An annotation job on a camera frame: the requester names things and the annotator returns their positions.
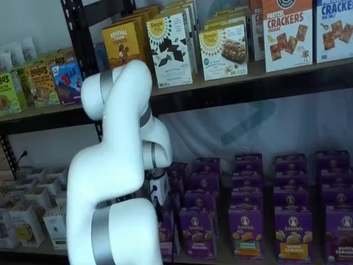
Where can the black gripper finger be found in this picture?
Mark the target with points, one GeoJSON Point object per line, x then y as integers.
{"type": "Point", "coordinates": [159, 212]}

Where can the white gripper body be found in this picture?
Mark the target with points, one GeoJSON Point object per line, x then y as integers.
{"type": "Point", "coordinates": [161, 190]}

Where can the purple Annie's pink patch box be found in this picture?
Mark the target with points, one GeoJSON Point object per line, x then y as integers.
{"type": "Point", "coordinates": [176, 183]}
{"type": "Point", "coordinates": [166, 234]}
{"type": "Point", "coordinates": [176, 169]}

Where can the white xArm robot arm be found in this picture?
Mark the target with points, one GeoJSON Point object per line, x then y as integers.
{"type": "Point", "coordinates": [110, 165]}

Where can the purple Annie's green patch box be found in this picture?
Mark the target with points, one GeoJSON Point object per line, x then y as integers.
{"type": "Point", "coordinates": [248, 161]}
{"type": "Point", "coordinates": [246, 198]}
{"type": "Point", "coordinates": [246, 179]}
{"type": "Point", "coordinates": [245, 234]}

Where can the white Organic Pantry box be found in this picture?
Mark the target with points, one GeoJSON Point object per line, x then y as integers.
{"type": "Point", "coordinates": [59, 200]}
{"type": "Point", "coordinates": [16, 198]}
{"type": "Point", "coordinates": [56, 182]}
{"type": "Point", "coordinates": [37, 197]}
{"type": "Point", "coordinates": [55, 229]}
{"type": "Point", "coordinates": [34, 180]}
{"type": "Point", "coordinates": [7, 234]}
{"type": "Point", "coordinates": [26, 229]}

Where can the purple Annie's yellow patch box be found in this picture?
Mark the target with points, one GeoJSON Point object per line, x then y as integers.
{"type": "Point", "coordinates": [293, 237]}
{"type": "Point", "coordinates": [291, 179]}
{"type": "Point", "coordinates": [291, 198]}
{"type": "Point", "coordinates": [289, 163]}

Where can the Simple Mills sweet thins box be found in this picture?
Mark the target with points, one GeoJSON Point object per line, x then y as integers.
{"type": "Point", "coordinates": [168, 55]}
{"type": "Point", "coordinates": [179, 8]}

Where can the blue Z Bar box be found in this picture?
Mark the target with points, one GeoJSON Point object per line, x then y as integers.
{"type": "Point", "coordinates": [67, 82]}

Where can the Simple Mills almond bars box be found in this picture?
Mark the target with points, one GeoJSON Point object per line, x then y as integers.
{"type": "Point", "coordinates": [223, 52]}
{"type": "Point", "coordinates": [226, 16]}

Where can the orange Revival snack box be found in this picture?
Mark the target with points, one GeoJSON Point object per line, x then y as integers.
{"type": "Point", "coordinates": [121, 44]}
{"type": "Point", "coordinates": [146, 16]}

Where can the orange Bobo's box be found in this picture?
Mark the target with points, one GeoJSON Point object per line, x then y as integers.
{"type": "Point", "coordinates": [60, 58]}
{"type": "Point", "coordinates": [41, 85]}

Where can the purple Annie's brown patch box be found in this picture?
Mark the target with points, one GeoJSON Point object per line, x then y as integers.
{"type": "Point", "coordinates": [336, 176]}
{"type": "Point", "coordinates": [332, 160]}
{"type": "Point", "coordinates": [337, 198]}
{"type": "Point", "coordinates": [340, 240]}

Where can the green Bobo's box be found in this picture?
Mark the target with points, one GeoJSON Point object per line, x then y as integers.
{"type": "Point", "coordinates": [20, 74]}
{"type": "Point", "coordinates": [11, 96]}

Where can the pretzel crackers cheddar box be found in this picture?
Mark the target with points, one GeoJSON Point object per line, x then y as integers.
{"type": "Point", "coordinates": [256, 27]}
{"type": "Point", "coordinates": [286, 41]}

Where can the pretzel crackers sea salt box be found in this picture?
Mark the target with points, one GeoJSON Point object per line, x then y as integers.
{"type": "Point", "coordinates": [333, 33]}

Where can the white backdrop cloth teal mark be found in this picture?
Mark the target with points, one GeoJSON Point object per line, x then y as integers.
{"type": "Point", "coordinates": [198, 132]}

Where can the black metal rack with Annie's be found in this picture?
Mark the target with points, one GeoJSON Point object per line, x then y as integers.
{"type": "Point", "coordinates": [248, 94]}

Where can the black metal rack white boxes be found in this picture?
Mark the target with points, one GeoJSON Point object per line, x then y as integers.
{"type": "Point", "coordinates": [41, 121]}

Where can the white pouch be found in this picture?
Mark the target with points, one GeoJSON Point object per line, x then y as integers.
{"type": "Point", "coordinates": [29, 48]}
{"type": "Point", "coordinates": [16, 55]}
{"type": "Point", "coordinates": [5, 62]}

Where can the black wall plug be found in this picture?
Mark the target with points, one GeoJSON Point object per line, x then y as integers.
{"type": "Point", "coordinates": [24, 154]}

